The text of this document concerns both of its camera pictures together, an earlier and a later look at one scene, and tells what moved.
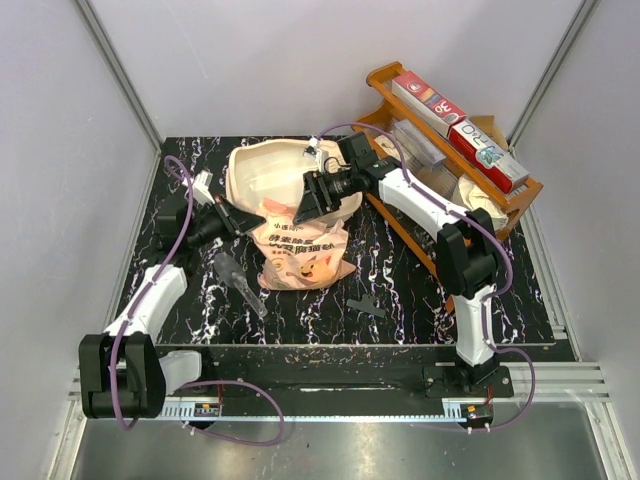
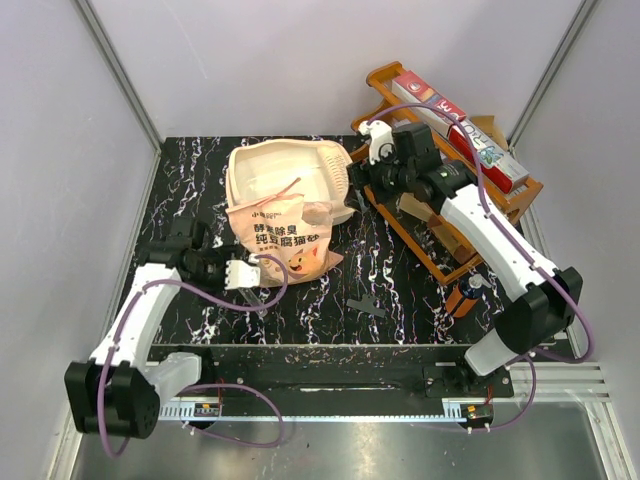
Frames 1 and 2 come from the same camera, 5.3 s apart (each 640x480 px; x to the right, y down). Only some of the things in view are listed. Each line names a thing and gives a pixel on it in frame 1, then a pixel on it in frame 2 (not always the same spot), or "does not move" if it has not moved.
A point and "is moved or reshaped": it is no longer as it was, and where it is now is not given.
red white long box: [486, 156] does not move
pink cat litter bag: [298, 256] is moved or reshaped
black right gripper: [316, 201] -> [362, 174]
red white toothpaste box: [425, 103] does not move
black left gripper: [239, 221] -> [213, 254]
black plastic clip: [366, 305] does not move
